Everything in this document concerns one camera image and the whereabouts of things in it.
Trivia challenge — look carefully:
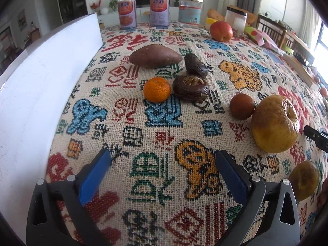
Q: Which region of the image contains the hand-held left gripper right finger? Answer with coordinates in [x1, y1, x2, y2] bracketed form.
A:
[215, 150, 300, 246]

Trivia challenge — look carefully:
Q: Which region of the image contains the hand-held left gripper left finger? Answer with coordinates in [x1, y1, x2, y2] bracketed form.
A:
[26, 149, 113, 246]

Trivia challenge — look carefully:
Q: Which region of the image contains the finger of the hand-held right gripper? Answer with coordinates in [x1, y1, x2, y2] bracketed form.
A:
[304, 125, 328, 152]

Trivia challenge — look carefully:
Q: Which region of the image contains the large yellow apple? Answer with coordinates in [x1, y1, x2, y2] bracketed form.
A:
[251, 95, 300, 153]

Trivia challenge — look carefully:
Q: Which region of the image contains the round brown fruit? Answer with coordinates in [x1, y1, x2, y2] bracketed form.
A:
[229, 94, 255, 120]

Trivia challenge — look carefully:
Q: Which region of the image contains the dark brown water chestnut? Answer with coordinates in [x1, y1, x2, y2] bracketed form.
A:
[184, 54, 213, 80]
[172, 75, 210, 100]

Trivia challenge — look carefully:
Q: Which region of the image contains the white foam box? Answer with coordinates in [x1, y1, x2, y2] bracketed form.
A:
[0, 12, 103, 244]

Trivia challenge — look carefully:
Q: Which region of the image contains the orange tangerine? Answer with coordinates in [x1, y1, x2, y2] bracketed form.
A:
[143, 77, 171, 103]

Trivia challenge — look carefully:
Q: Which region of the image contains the brown sweet potato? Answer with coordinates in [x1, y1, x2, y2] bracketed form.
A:
[129, 44, 183, 69]

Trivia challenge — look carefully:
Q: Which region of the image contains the printed woven tablecloth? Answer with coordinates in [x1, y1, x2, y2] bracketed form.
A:
[45, 22, 328, 246]

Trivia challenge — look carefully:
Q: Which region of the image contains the wooden book board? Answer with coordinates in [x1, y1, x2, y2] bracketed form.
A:
[282, 52, 321, 90]

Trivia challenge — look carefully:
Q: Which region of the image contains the colourful floral bag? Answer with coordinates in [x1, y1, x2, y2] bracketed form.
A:
[243, 26, 280, 52]

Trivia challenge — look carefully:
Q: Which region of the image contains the wooden chair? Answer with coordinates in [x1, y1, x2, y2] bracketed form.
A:
[256, 14, 289, 47]

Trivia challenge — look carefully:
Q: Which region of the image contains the red apple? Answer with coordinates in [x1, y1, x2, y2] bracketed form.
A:
[210, 21, 233, 43]

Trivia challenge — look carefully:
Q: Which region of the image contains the plastic jar black lid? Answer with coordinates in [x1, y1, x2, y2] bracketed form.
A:
[225, 7, 248, 31]

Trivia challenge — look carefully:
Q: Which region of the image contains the orange cushion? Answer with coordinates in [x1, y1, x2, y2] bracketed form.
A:
[207, 8, 226, 22]

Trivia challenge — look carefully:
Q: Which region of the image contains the orange label tin can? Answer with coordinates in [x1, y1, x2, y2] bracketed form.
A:
[118, 0, 137, 29]

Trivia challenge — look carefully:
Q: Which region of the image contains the white television cabinet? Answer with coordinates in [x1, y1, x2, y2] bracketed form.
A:
[97, 6, 180, 26]

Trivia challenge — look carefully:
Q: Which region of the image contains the glass jar gold lid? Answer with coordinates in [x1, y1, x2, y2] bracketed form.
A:
[178, 0, 204, 28]

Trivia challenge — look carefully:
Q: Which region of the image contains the right red-labelled can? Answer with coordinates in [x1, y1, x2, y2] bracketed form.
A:
[149, 0, 170, 27]

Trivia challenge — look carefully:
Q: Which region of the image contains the dark display cabinet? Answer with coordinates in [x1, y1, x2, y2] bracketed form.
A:
[56, 0, 88, 22]

